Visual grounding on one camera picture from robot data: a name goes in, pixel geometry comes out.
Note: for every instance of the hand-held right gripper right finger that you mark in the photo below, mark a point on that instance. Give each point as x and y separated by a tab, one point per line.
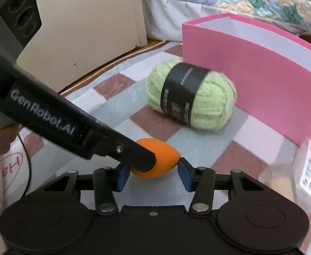
183	174

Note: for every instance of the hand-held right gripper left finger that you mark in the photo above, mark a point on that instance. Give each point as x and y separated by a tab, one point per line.
122	178

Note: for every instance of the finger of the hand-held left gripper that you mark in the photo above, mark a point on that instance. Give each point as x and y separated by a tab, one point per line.
139	156

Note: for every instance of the orange makeup sponge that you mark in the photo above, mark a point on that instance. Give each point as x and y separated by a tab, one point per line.
163	159

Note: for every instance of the green yarn ball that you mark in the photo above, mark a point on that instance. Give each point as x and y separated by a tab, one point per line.
211	101

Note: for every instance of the beige bottle with gold cap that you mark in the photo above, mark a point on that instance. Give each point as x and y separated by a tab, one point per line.
277	183

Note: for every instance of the pink cardboard box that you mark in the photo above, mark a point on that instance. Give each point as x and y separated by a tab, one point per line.
251	85

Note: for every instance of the small orange and white box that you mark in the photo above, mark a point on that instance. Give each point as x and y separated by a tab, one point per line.
308	170

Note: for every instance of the checked rug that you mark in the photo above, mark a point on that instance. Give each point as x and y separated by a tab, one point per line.
113	85

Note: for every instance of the beige cabinet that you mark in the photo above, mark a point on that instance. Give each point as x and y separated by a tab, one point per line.
91	32

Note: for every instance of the white bed skirt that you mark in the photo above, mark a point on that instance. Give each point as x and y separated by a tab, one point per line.
166	18

